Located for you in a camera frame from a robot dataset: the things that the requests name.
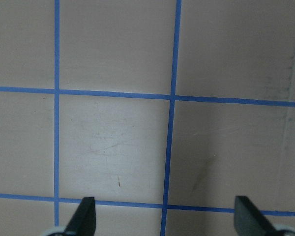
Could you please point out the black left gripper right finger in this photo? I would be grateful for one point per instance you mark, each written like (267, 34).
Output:
(249, 221)

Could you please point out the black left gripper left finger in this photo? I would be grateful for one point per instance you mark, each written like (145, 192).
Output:
(83, 221)

